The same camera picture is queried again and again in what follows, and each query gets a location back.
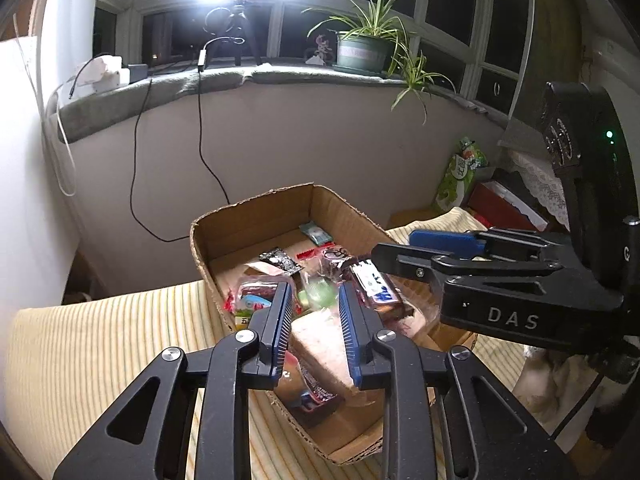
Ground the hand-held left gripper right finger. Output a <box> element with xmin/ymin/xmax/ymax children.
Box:
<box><xmin>337</xmin><ymin>281</ymin><xmax>581</xmax><ymax>480</ymax></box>

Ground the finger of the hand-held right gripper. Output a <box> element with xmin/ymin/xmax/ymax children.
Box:
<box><xmin>409</xmin><ymin>228</ymin><xmax>572</xmax><ymax>257</ymax></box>
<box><xmin>371</xmin><ymin>242</ymin><xmax>577</xmax><ymax>284</ymax></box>

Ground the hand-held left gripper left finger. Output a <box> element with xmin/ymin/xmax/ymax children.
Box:
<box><xmin>52</xmin><ymin>281</ymin><xmax>295</xmax><ymax>480</ymax></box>

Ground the pink sandwich packet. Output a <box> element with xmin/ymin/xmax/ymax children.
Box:
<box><xmin>287</xmin><ymin>307</ymin><xmax>386</xmax><ymax>402</ymax></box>

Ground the brown chocolate bar packet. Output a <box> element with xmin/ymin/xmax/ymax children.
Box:
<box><xmin>345</xmin><ymin>259</ymin><xmax>405</xmax><ymax>319</ymax></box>

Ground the red snack with brown ball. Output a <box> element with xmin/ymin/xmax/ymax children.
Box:
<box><xmin>224</xmin><ymin>294</ymin><xmax>273</xmax><ymax>321</ymax></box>

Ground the purple red snack packet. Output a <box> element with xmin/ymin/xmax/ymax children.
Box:
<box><xmin>235</xmin><ymin>280</ymin><xmax>281</xmax><ymax>303</ymax></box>

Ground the clear green candy packet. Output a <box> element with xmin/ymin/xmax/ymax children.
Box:
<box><xmin>299</xmin><ymin>260</ymin><xmax>342</xmax><ymax>311</ymax></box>

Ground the clear bread packet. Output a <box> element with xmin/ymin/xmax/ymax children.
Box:
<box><xmin>395</xmin><ymin>297</ymin><xmax>442</xmax><ymax>341</ymax></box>

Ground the red white snack packet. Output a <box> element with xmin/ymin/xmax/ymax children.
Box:
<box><xmin>320</xmin><ymin>242</ymin><xmax>357</xmax><ymax>270</ymax></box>

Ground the black white print packet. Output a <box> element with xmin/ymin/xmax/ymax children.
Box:
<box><xmin>258</xmin><ymin>247</ymin><xmax>304</xmax><ymax>277</ymax></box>

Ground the brown bun packet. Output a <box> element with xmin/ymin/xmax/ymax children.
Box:
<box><xmin>272</xmin><ymin>352</ymin><xmax>347</xmax><ymax>414</ymax></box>

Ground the teal white snack packet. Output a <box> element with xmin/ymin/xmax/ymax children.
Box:
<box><xmin>299</xmin><ymin>221</ymin><xmax>334</xmax><ymax>245</ymax></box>

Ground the cardboard box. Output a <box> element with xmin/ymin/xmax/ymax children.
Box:
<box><xmin>189</xmin><ymin>183</ymin><xmax>476</xmax><ymax>466</ymax></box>

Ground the person's right forearm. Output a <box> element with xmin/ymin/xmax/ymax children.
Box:
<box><xmin>515</xmin><ymin>345</ymin><xmax>609</xmax><ymax>417</ymax></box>

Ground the white lace cloth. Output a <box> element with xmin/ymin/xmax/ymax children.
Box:
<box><xmin>500</xmin><ymin>150</ymin><xmax>572</xmax><ymax>234</ymax></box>

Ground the green printed bag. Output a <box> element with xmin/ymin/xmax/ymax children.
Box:
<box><xmin>434</xmin><ymin>136</ymin><xmax>487</xmax><ymax>214</ymax></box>

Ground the red storage box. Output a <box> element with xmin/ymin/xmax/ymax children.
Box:
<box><xmin>462</xmin><ymin>180</ymin><xmax>552</xmax><ymax>234</ymax></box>

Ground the striped yellow blanket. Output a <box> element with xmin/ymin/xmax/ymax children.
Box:
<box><xmin>0</xmin><ymin>207</ymin><xmax>551</xmax><ymax>480</ymax></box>

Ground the potted spider plant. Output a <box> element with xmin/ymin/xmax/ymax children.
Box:
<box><xmin>302</xmin><ymin>0</ymin><xmax>454</xmax><ymax>127</ymax></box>

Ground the small purple flower ornament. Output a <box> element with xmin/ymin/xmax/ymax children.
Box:
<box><xmin>305</xmin><ymin>32</ymin><xmax>336</xmax><ymax>66</ymax></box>

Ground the grey windowsill mat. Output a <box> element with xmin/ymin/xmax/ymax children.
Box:
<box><xmin>50</xmin><ymin>62</ymin><xmax>507</xmax><ymax>144</ymax></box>

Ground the black tripod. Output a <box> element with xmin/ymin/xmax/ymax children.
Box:
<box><xmin>207</xmin><ymin>0</ymin><xmax>264</xmax><ymax>67</ymax></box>

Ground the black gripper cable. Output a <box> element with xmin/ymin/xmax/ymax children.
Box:
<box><xmin>550</xmin><ymin>360</ymin><xmax>607</xmax><ymax>436</ymax></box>

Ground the black ring light cable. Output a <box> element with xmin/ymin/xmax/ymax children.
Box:
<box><xmin>197</xmin><ymin>36</ymin><xmax>247</xmax><ymax>206</ymax></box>

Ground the black power cable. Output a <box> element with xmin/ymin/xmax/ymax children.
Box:
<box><xmin>130</xmin><ymin>77</ymin><xmax>194</xmax><ymax>244</ymax></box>

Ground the white cable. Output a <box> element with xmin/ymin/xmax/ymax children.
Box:
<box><xmin>14</xmin><ymin>15</ymin><xmax>77</xmax><ymax>197</ymax></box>

